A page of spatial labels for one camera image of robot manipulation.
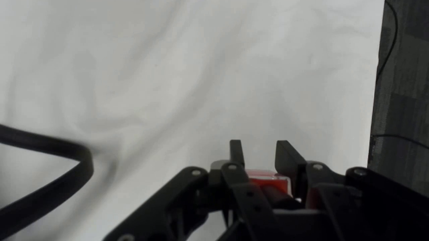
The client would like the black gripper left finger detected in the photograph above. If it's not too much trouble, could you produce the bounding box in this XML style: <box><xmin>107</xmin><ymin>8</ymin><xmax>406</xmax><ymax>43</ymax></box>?
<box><xmin>102</xmin><ymin>139</ymin><xmax>278</xmax><ymax>241</ymax></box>

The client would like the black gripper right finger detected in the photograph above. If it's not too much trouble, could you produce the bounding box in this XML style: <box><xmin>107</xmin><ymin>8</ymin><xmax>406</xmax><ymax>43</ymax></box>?
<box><xmin>275</xmin><ymin>141</ymin><xmax>429</xmax><ymax>241</ymax></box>

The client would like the red nail polish bottle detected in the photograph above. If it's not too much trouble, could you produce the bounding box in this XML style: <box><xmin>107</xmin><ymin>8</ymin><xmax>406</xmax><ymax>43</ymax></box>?
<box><xmin>247</xmin><ymin>170</ymin><xmax>291</xmax><ymax>194</ymax></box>

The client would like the white tablecloth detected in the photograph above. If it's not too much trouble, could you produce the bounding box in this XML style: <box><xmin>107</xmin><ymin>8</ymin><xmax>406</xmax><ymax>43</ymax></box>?
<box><xmin>0</xmin><ymin>0</ymin><xmax>385</xmax><ymax>241</ymax></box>

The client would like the black handbag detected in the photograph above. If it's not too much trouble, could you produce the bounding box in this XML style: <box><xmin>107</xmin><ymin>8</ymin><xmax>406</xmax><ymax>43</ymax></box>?
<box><xmin>0</xmin><ymin>123</ymin><xmax>95</xmax><ymax>240</ymax></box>

